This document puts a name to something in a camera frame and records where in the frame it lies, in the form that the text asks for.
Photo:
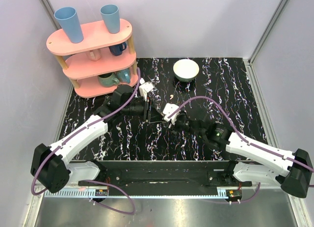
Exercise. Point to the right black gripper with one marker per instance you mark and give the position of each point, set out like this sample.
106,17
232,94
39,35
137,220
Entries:
173,127

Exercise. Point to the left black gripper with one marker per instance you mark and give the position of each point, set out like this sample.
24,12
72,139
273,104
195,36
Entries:
148,109

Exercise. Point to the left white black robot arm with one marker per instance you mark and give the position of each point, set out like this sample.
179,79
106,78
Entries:
52,166

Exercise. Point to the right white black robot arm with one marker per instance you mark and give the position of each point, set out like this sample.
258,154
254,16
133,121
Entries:
291,171

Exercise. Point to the black marble pattern mat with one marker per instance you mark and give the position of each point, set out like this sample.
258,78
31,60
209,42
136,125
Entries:
220,96

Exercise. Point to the light blue butterfly mug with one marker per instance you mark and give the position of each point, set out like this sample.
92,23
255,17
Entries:
124,75

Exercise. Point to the cream white bowl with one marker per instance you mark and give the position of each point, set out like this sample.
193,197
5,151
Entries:
185,70

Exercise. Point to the green glazed mug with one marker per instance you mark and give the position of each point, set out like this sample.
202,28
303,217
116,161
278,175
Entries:
108,79

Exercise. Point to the pink three-tier shelf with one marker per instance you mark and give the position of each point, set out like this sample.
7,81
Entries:
83,72

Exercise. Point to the dark blue mug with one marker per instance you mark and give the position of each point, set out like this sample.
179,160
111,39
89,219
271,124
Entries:
118,49

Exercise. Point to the pink mug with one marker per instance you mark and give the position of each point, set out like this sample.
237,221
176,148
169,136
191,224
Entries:
94,55

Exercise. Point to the right light blue tumbler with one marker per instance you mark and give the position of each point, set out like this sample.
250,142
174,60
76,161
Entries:
111,18

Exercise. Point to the light blue tumbler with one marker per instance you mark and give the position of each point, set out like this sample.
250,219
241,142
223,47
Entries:
111,18
68,19

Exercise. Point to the left light blue tumbler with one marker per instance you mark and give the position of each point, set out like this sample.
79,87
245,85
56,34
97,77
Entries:
68,19

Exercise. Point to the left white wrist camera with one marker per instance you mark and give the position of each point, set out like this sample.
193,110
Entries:
145,88

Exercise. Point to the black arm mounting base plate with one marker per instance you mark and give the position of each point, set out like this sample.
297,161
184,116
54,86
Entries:
203,173

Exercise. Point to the slotted white cable duct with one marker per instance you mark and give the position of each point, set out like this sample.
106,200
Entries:
138,194

